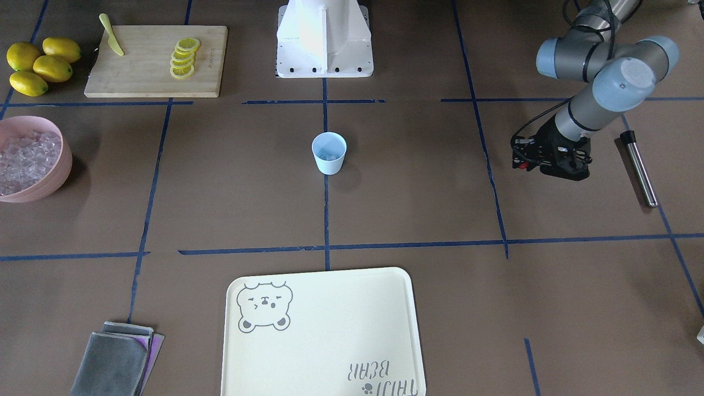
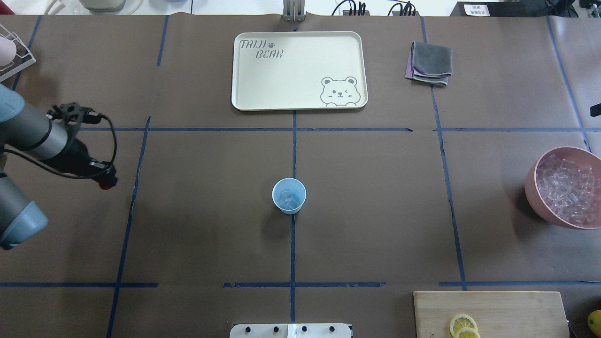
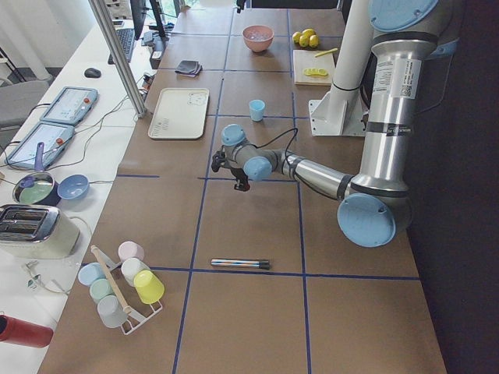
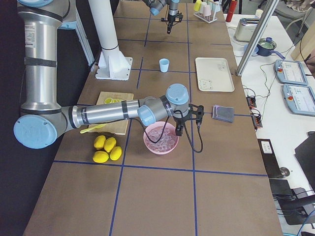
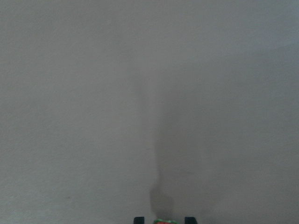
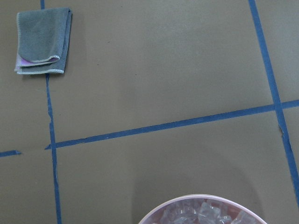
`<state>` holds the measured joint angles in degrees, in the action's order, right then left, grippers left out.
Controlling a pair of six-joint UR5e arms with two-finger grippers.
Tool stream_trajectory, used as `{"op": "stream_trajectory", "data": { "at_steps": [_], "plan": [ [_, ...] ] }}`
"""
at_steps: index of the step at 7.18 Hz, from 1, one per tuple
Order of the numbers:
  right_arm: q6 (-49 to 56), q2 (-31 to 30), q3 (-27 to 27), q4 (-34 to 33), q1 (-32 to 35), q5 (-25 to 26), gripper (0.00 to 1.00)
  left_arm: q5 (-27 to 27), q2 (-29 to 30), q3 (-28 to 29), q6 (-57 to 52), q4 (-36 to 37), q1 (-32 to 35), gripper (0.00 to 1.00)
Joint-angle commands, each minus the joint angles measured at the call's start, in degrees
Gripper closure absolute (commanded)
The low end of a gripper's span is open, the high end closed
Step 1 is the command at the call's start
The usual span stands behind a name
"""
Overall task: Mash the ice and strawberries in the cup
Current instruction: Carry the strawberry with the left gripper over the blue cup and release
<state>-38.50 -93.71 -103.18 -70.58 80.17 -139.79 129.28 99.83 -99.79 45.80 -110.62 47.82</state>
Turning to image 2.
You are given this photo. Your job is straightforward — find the grey folded cloth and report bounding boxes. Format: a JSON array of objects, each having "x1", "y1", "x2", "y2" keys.
[{"x1": 404, "y1": 41, "x2": 453, "y2": 86}]

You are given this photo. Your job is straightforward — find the cream bear tray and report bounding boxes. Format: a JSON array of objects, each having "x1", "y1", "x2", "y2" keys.
[{"x1": 231, "y1": 31, "x2": 369, "y2": 111}]

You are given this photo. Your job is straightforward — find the lemon slices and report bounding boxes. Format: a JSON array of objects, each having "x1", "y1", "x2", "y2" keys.
[{"x1": 449, "y1": 313, "x2": 481, "y2": 338}]

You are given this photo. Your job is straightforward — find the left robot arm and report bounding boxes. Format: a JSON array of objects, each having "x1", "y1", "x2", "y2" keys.
[{"x1": 0, "y1": 86, "x2": 118, "y2": 251}]

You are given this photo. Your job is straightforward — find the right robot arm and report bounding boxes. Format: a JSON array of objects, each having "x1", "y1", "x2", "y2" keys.
[{"x1": 589, "y1": 103, "x2": 601, "y2": 117}]

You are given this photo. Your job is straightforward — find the clear ice cubes pile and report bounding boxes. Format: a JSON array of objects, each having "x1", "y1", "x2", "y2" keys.
[{"x1": 535, "y1": 154, "x2": 601, "y2": 225}]

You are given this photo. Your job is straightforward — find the wooden cutting board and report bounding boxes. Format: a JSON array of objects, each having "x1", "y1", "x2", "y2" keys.
[{"x1": 413, "y1": 291, "x2": 570, "y2": 338}]

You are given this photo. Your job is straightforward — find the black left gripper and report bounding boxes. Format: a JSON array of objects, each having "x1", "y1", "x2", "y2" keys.
[{"x1": 47, "y1": 138, "x2": 118, "y2": 186}]

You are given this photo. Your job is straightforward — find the cream toaster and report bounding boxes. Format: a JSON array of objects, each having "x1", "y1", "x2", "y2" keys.
[{"x1": 79, "y1": 0, "x2": 126, "y2": 12}]

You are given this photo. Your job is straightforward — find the white cup rack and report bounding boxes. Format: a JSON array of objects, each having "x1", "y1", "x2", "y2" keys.
[{"x1": 0, "y1": 25, "x2": 37, "y2": 83}]

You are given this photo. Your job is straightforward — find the aluminium frame post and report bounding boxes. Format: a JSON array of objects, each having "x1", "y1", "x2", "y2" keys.
[{"x1": 282, "y1": 0, "x2": 306, "y2": 22}]

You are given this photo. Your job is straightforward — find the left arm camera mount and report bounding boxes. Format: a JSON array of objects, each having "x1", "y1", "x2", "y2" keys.
[{"x1": 46, "y1": 102, "x2": 102, "y2": 125}]

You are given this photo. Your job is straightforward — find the pink bowl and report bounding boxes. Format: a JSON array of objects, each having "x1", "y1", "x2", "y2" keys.
[{"x1": 524, "y1": 147, "x2": 600, "y2": 230}]

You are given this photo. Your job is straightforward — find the light blue plastic cup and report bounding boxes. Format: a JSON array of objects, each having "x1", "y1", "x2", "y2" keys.
[{"x1": 272, "y1": 178, "x2": 307, "y2": 215}]

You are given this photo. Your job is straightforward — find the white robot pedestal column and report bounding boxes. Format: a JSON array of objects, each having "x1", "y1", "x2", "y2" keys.
[{"x1": 229, "y1": 323, "x2": 354, "y2": 338}]

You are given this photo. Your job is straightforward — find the yellow lemon lower right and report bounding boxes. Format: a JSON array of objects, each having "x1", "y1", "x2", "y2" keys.
[{"x1": 587, "y1": 310, "x2": 601, "y2": 338}]

